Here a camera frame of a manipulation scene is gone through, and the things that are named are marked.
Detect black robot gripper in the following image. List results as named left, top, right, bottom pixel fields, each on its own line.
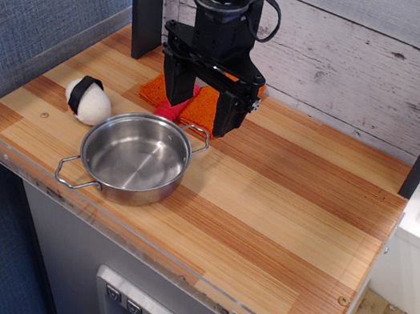
left=164, top=0, right=273, bottom=138

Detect white plush egg black band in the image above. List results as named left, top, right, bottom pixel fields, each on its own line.
left=65, top=75, right=112, bottom=126

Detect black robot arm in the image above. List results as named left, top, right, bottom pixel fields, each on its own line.
left=164, top=0, right=280, bottom=137

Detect orange knitted cloth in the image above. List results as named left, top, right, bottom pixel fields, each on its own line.
left=132, top=56, right=269, bottom=148

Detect stainless steel pot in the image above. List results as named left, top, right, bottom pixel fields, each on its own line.
left=55, top=112, right=210, bottom=206

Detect grey metal cabinet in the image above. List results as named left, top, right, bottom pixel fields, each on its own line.
left=24, top=183, right=222, bottom=314

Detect clear acrylic table guard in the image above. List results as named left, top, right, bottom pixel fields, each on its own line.
left=0, top=0, right=410, bottom=314

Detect red handled metal spoon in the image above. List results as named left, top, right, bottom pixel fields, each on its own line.
left=154, top=84, right=201, bottom=121

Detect dark left frame post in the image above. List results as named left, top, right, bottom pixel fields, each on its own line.
left=131, top=0, right=164, bottom=59

